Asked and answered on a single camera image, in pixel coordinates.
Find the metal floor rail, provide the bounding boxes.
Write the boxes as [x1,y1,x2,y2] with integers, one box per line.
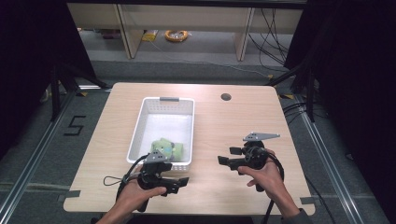
[293,92,366,224]
[0,90,78,220]

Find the black floor cables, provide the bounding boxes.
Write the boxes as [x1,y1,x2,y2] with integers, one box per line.
[281,101,313,126]

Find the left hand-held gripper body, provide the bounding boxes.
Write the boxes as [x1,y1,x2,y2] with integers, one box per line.
[136,149,173,213]

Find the light wooden shelf unit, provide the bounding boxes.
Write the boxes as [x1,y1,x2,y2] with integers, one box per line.
[66,3,304,62]

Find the white plastic basket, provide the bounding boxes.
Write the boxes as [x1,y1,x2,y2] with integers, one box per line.
[126,96,196,173]

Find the thin white floor cable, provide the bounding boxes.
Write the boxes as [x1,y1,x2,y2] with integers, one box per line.
[148,40,269,78]

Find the bundle of black cables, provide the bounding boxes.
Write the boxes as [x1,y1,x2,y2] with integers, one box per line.
[247,8,291,67]

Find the plain green mitten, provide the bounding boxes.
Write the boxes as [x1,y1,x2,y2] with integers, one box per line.
[172,142,185,162]

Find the person's left hand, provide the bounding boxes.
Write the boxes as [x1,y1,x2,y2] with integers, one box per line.
[116,169,168,217]

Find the hand-held gripper black cable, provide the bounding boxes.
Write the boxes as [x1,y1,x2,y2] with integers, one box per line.
[103,154,151,201]
[263,151,285,224]

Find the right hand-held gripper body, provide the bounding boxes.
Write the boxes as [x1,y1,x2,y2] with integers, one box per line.
[242,133,280,171]

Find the black floor cable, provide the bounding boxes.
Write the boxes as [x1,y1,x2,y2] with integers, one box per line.
[304,175,338,224]

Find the right hand-held gripper black cable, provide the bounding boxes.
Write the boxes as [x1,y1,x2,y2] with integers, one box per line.
[263,151,285,224]

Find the left hand-held gripper black cable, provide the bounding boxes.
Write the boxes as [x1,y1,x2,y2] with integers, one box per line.
[103,154,151,201]

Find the black curtain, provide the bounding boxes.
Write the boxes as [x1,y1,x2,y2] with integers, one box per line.
[0,0,98,160]
[283,0,396,218]

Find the green mitten with face print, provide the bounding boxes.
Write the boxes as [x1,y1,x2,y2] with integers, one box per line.
[150,137,176,158]

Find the black metal stand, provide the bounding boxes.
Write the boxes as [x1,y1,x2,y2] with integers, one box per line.
[49,62,110,123]
[264,62,316,123]

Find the yellow packet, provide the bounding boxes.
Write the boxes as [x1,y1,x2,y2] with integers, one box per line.
[141,30,159,43]

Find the person's right hand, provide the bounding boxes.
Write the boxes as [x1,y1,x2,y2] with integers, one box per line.
[237,148,290,207]

